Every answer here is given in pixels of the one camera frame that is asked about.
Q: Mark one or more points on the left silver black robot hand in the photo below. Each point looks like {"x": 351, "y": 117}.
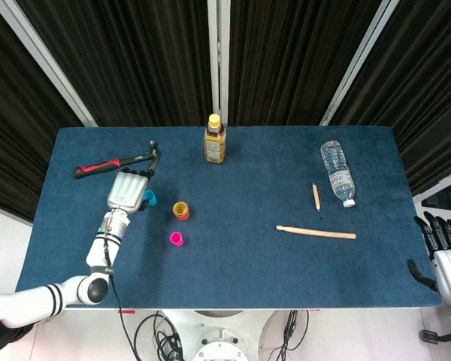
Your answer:
{"x": 126, "y": 192}

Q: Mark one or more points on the light blue plastic cup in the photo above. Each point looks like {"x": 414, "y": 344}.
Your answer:
{"x": 152, "y": 199}

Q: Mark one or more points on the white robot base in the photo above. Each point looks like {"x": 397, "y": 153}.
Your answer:
{"x": 218, "y": 338}

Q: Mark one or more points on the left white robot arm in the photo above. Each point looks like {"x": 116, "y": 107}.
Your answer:
{"x": 101, "y": 252}

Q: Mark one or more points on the red black claw hammer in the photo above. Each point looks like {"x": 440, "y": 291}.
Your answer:
{"x": 97, "y": 166}

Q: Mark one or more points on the orange plastic cup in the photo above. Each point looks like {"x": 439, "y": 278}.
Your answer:
{"x": 182, "y": 217}

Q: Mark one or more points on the pink plastic cup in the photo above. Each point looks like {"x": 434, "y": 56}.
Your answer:
{"x": 176, "y": 239}

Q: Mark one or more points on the black device with teal light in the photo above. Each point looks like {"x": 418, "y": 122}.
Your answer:
{"x": 441, "y": 199}

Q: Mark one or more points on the yellow label tea bottle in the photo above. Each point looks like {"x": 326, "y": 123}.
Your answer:
{"x": 215, "y": 148}

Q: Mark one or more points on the black curtain panel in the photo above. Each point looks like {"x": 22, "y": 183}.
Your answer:
{"x": 285, "y": 56}
{"x": 135, "y": 56}
{"x": 428, "y": 94}
{"x": 15, "y": 113}

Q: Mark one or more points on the blue table cloth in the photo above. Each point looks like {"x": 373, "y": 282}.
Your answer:
{"x": 248, "y": 263}

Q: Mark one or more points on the wooden drumstick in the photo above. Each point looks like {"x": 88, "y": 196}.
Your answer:
{"x": 315, "y": 232}

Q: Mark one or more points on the clear plastic water bottle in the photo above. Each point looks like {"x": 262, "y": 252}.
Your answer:
{"x": 338, "y": 173}

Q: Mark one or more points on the short wooden pencil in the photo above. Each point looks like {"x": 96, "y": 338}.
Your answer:
{"x": 316, "y": 197}

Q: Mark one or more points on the white frame post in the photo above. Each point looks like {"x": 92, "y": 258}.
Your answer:
{"x": 218, "y": 56}
{"x": 47, "y": 64}
{"x": 357, "y": 64}

